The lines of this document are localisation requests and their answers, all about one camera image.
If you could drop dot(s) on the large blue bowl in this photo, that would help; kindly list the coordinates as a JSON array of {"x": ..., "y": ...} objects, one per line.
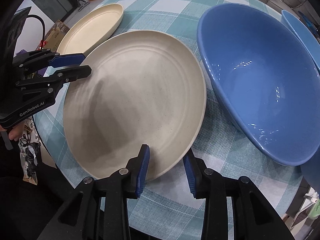
[{"x": 264, "y": 79}]

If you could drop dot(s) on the cardboard box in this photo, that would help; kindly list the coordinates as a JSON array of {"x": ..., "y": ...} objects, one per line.
[{"x": 53, "y": 38}]

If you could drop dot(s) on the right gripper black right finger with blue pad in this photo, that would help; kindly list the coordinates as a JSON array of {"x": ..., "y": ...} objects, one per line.
[{"x": 253, "y": 216}]

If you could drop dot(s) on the person's hand on trigger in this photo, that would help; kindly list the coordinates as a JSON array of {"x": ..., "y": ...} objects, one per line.
[{"x": 17, "y": 131}]

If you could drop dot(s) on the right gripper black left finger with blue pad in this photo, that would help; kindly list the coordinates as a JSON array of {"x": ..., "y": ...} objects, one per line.
[{"x": 97, "y": 209}]

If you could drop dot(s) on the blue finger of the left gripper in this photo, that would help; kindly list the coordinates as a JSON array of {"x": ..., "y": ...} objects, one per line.
[{"x": 66, "y": 60}]

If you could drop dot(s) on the large beige plate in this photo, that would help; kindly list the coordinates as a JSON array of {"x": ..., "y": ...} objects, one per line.
[{"x": 146, "y": 87}]

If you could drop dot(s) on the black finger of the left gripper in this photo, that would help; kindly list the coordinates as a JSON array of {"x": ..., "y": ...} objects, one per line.
[{"x": 70, "y": 74}]

